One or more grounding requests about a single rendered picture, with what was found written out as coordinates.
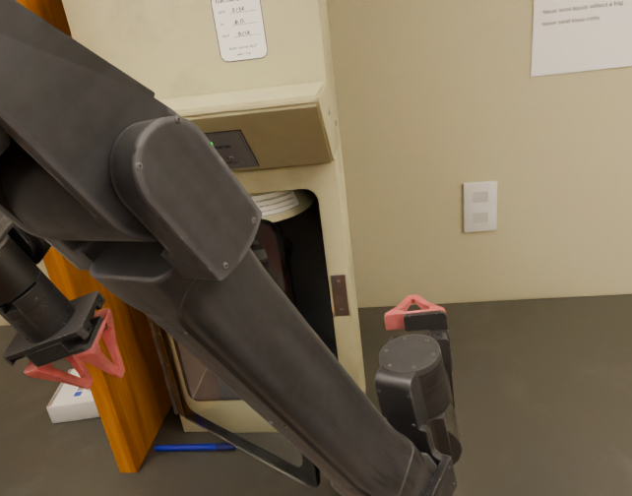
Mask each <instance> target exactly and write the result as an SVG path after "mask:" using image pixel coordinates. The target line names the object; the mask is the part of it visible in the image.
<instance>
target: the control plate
mask: <svg viewBox="0 0 632 496"><path fill-rule="evenodd" d="M204 134H205V135H206V136H207V138H208V139H209V141H211V142H213V143H214V147H215V149H216V150H217V151H218V153H219V154H220V156H221V157H222V159H223V160H224V161H225V163H226V164H227V166H228V167H229V168H230V169H232V168H242V167H253V166H260V165H259V163H258V161H257V160H256V158H255V156H254V155H253V153H252V151H251V149H250V147H249V145H248V143H247V141H246V139H245V138H244V136H243V134H242V132H241V130H232V131H222V132H213V133H204ZM228 156H233V158H234V160H233V161H232V162H229V161H228V160H227V157H228Z"/></svg>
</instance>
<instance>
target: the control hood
mask: <svg viewBox="0 0 632 496"><path fill-rule="evenodd" d="M158 100H159V101H160V102H162V103H163V104H165V105H166V106H168V107H170V108H171V109H172V110H174V111H175V112H176V113H177V114H179V115H180V116H181V117H182V118H185V119H187V120H189V121H191V122H193V123H194V124H195V125H197V126H198V127H199V128H200V129H201V130H202V131H203V132H204V133H213V132H222V131H232V130H241V132H242V134H243V136H244V138H245V139H246V141H247V143H248V145H249V147H250V149H251V151H252V153H253V155H254V156H255V158H256V160H257V161H258V163H259V165H260V166H253V167H242V168H232V169H231V171H240V170H251V169H263V168H274V167H285V166H296V165H306V164H317V163H328V162H332V161H333V160H334V158H335V150H334V141H333V131H332V122H331V112H330V104H329V95H328V86H327V84H325V81H323V82H314V83H305V84H296V85H288V86H279V87H270V88H261V89H253V90H244V91H235V92H226V93H209V94H200V95H191V96H183V97H175V98H166V99H158Z"/></svg>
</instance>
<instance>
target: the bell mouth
mask: <svg viewBox="0 0 632 496"><path fill-rule="evenodd" d="M249 196H250V197H251V198H252V200H253V201H254V202H255V204H256V205H257V207H258V208H259V209H260V211H261V212H262V219H266V220H269V221H271V222H277V221H281V220H284V219H287V218H290V217H294V216H296V215H298V214H300V213H302V212H304V211H305V210H307V209H308V208H309V207H310V206H311V205H312V203H313V201H314V197H313V195H312V193H311V192H310V190H307V189H297V190H285V191H275V192H263V193H251V194H249Z"/></svg>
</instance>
